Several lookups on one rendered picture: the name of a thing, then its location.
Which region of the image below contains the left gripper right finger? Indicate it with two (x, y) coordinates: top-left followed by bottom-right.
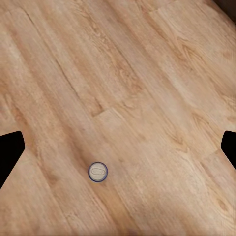
(221, 130), (236, 169)

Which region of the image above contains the can of soda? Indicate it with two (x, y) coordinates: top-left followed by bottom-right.
(88, 162), (108, 182)

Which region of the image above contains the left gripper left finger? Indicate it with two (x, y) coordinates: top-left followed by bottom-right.
(0, 131), (25, 189)

